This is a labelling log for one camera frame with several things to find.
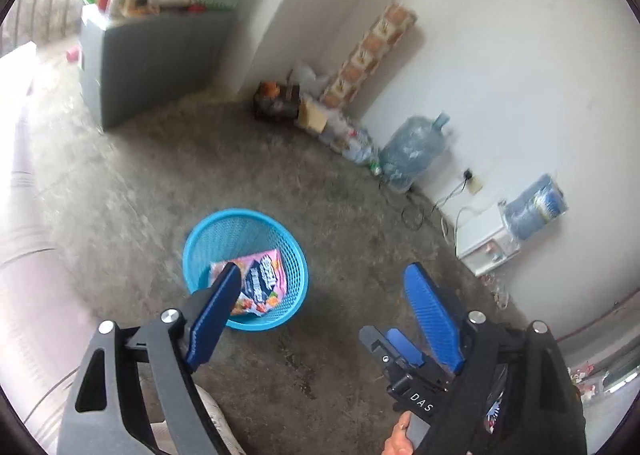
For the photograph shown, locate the dark basket with clutter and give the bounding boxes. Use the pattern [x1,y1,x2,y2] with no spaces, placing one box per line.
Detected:
[252,80,301,122]

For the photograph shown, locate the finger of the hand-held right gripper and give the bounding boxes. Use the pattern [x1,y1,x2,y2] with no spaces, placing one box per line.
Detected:
[385,329,426,367]
[359,326,401,371]

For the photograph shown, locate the large clear water jug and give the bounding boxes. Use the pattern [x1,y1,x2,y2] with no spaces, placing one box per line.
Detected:
[378,112,453,193]

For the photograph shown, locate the metal window railing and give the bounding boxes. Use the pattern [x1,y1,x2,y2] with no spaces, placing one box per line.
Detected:
[7,0,83,44]

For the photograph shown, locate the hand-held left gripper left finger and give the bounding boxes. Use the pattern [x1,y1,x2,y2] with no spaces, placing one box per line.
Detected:
[56,262,246,455]

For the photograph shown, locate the white plastic bag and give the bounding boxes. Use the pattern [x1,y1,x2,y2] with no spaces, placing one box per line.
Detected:
[290,60,332,92]

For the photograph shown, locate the pink snack bag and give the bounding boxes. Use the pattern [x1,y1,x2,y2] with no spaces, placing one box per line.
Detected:
[210,249,287,318]

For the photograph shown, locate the printed cardboard board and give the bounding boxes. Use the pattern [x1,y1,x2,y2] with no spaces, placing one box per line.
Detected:
[320,2,418,108]

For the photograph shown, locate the wall socket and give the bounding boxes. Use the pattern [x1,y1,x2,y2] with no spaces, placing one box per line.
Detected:
[462,169,484,196]

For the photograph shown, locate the blue wrapped bundle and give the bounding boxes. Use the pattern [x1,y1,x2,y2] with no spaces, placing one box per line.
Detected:
[502,174,569,242]

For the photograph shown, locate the blue mesh wastebasket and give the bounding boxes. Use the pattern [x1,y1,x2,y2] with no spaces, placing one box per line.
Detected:
[182,208,309,333]

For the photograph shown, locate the grey cabinet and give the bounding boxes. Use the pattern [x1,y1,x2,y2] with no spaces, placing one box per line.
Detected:
[80,5,238,130]

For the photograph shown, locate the white small appliance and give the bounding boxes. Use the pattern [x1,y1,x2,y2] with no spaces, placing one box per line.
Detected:
[456,202,521,278]

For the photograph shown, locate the person's white shoe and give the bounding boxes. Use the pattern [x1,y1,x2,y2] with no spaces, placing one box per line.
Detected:
[192,382,247,455]

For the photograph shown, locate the white cables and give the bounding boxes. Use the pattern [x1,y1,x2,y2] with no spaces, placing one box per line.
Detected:
[402,180,483,256]

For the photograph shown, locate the person's right hand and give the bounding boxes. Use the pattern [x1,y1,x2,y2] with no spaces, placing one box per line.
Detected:
[382,411,416,455]

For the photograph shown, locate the tan paper bag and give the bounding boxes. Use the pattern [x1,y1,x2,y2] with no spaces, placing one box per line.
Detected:
[295,97,331,134]

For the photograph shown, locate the pile of clear plastic bags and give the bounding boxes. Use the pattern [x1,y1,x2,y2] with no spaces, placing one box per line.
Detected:
[320,112,382,166]

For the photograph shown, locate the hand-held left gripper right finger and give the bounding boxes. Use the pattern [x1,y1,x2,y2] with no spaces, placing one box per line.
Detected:
[404,262,588,455]

